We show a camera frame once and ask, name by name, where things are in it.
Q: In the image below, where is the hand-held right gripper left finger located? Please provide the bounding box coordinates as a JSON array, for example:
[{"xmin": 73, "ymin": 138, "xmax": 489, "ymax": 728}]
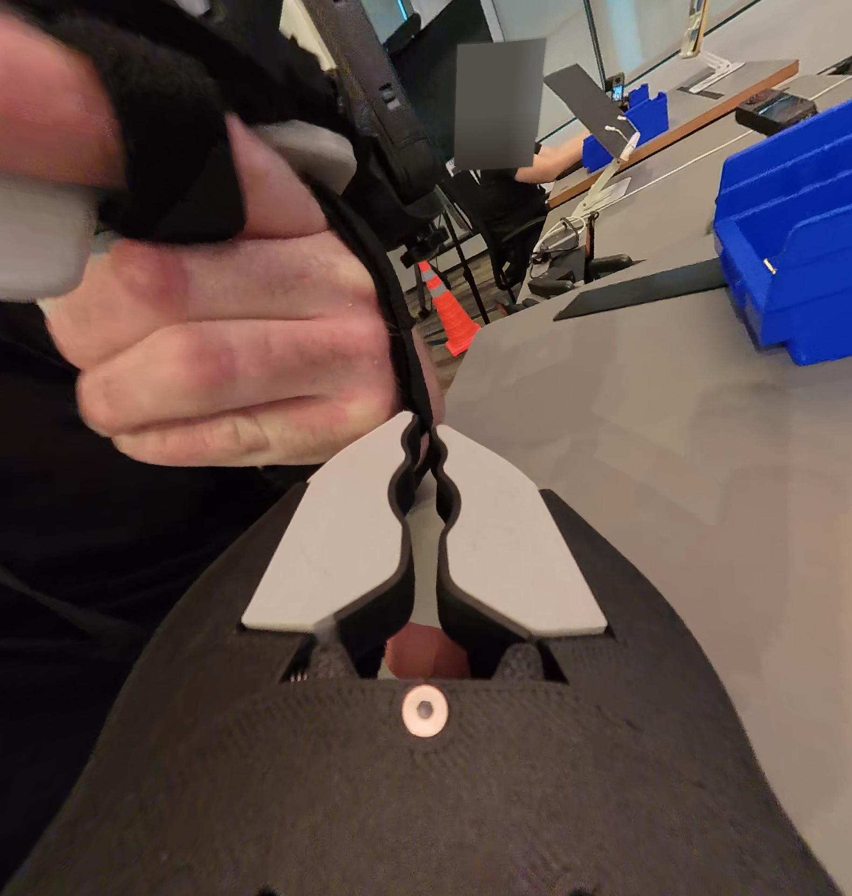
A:
[{"xmin": 241, "ymin": 412, "xmax": 420, "ymax": 679}]

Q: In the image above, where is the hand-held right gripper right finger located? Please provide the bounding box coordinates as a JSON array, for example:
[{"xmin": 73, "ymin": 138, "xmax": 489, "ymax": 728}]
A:
[{"xmin": 431, "ymin": 424, "xmax": 608, "ymax": 679}]

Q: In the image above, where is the person's left hand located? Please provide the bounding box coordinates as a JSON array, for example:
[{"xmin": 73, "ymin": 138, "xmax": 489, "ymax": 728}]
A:
[{"xmin": 0, "ymin": 10, "xmax": 444, "ymax": 469}]

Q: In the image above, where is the black office chair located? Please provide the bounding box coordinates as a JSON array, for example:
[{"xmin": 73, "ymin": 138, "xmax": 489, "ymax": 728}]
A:
[{"xmin": 478, "ymin": 212, "xmax": 547, "ymax": 303}]

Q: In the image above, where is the orange traffic cone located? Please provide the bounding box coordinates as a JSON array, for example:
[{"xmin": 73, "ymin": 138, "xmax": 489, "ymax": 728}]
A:
[{"xmin": 417, "ymin": 260, "xmax": 481, "ymax": 357}]

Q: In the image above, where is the white document stand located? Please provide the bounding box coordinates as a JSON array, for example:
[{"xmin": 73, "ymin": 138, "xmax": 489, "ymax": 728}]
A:
[{"xmin": 543, "ymin": 64, "xmax": 641, "ymax": 219}]

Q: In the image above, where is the person's black clothing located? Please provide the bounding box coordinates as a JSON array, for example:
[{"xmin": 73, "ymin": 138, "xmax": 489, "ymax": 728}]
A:
[{"xmin": 0, "ymin": 297, "xmax": 311, "ymax": 896}]

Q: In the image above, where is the blue plastic bin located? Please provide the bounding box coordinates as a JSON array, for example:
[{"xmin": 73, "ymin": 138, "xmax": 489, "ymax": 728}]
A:
[
  {"xmin": 581, "ymin": 84, "xmax": 669, "ymax": 173},
  {"xmin": 713, "ymin": 90, "xmax": 852, "ymax": 367}
]

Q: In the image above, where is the wood-edged desk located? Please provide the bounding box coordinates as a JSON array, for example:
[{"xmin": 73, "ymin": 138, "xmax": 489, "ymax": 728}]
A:
[{"xmin": 548, "ymin": 31, "xmax": 799, "ymax": 210}]

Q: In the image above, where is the black handheld device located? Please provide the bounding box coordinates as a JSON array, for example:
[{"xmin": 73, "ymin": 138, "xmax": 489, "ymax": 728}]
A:
[{"xmin": 736, "ymin": 91, "xmax": 819, "ymax": 136}]

